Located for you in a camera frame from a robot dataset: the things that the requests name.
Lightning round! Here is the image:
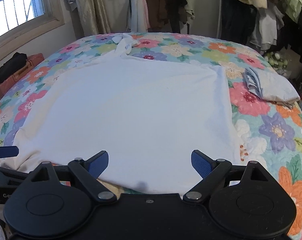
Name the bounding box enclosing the brown leather bag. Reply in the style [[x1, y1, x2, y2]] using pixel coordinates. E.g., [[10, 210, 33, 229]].
[[0, 53, 44, 100]]

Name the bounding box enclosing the window with bars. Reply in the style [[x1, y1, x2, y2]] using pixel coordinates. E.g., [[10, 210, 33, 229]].
[[0, 0, 64, 59]]

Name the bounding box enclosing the floral quilt bedspread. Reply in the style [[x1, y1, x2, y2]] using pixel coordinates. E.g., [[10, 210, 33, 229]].
[[0, 33, 302, 239]]

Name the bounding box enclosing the white sweatshirt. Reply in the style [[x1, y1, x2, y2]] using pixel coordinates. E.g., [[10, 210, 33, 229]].
[[0, 38, 239, 194]]

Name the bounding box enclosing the folded light blue garment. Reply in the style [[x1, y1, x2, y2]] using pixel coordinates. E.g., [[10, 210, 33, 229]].
[[243, 68, 300, 107]]

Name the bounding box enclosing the grey hanging garment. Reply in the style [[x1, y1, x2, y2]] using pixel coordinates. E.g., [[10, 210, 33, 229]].
[[249, 2, 284, 51]]

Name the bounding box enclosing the white pink hanging dress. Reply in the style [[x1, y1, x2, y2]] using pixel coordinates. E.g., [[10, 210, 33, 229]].
[[127, 0, 151, 33]]

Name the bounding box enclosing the black cloth on bag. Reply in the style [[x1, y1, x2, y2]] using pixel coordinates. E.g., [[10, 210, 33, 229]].
[[0, 52, 28, 84]]

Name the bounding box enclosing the brown hanging garment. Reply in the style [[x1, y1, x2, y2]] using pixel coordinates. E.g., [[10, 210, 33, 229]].
[[146, 0, 169, 32]]

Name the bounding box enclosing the beige curtain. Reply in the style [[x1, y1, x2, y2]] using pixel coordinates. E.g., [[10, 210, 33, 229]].
[[64, 0, 111, 39]]

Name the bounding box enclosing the white clothes rack pole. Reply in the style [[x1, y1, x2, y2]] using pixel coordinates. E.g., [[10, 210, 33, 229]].
[[216, 0, 222, 38]]

